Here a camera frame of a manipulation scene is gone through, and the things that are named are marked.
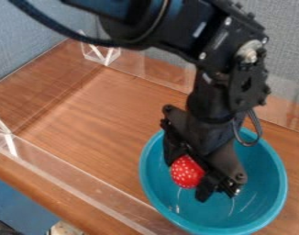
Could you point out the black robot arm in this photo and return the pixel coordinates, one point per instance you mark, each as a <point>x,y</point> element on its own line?
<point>216,35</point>

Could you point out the clear acrylic back barrier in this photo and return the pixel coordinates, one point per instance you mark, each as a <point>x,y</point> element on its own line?
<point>177,75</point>

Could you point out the clear acrylic left bracket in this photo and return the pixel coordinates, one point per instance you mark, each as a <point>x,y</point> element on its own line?
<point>7,143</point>

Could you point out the clear acrylic front barrier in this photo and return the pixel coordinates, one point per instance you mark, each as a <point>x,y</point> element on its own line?
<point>95,206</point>

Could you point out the clear acrylic barrier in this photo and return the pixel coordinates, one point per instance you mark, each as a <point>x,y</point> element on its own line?
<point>177,75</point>
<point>95,206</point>

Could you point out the red toy strawberry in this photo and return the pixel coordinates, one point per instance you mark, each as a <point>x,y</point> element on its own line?
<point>186,172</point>

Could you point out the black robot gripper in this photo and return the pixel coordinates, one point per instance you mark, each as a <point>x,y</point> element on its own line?
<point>208,143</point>

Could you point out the blue plastic bowl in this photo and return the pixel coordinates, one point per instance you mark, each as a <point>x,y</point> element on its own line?
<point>222,215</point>

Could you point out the clear acrylic corner bracket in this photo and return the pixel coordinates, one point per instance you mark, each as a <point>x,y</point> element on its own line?
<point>99,54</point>

